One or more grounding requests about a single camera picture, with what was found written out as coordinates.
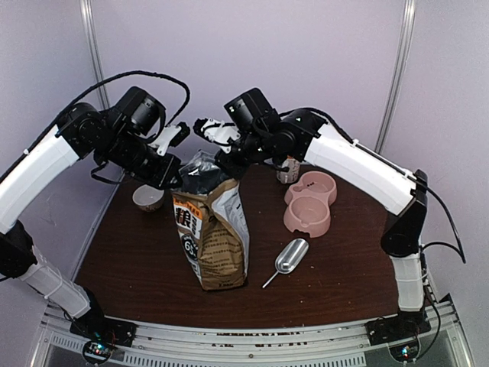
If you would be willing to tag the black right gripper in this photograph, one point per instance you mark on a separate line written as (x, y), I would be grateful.
(237, 168)

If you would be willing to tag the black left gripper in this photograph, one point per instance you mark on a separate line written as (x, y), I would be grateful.
(170, 164)

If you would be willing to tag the brown pet food bag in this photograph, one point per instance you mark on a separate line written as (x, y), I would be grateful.
(211, 224)

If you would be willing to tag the pink double pet bowl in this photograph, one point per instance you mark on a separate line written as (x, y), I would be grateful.
(308, 204)

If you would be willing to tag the metal food scoop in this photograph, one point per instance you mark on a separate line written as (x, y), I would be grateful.
(289, 258)

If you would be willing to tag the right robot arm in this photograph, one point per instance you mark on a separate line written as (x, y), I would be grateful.
(312, 136)

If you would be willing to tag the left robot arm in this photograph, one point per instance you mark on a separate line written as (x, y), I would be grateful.
(132, 134)

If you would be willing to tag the white ceramic bowl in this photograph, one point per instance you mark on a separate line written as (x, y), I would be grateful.
(148, 199)

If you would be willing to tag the floral mug yellow inside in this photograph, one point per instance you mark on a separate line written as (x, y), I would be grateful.
(290, 172)

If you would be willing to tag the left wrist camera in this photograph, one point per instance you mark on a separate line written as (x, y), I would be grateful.
(170, 137)

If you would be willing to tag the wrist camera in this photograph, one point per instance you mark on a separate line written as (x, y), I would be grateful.
(251, 115)
(170, 137)

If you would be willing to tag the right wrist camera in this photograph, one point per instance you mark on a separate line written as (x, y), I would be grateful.
(251, 115)

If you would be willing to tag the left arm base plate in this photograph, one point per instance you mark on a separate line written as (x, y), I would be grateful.
(112, 332)

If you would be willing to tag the aluminium front rail frame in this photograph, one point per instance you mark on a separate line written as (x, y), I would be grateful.
(341, 344)

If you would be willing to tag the right aluminium wall post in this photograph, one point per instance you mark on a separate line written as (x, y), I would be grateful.
(403, 52)

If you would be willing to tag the aluminium wall post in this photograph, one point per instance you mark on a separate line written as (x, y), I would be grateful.
(403, 52)
(91, 39)

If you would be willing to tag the left aluminium wall post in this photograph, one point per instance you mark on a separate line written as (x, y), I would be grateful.
(91, 39)

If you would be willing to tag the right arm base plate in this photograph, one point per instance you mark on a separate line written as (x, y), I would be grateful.
(391, 329)

